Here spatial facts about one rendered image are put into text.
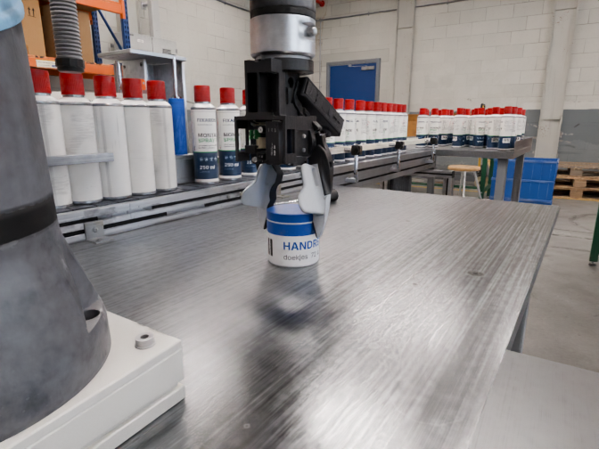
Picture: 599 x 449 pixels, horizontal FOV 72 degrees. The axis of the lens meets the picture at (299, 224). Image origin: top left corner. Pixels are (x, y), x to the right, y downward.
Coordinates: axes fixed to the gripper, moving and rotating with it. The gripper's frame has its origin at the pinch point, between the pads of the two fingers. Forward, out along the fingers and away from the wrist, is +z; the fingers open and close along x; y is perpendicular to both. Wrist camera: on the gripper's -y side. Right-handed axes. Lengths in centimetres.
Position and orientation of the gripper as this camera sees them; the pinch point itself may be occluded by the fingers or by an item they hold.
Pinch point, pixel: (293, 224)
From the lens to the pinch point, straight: 55.1
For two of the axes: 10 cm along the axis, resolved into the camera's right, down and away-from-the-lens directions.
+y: -5.2, 2.0, -8.3
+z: 0.0, 9.7, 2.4
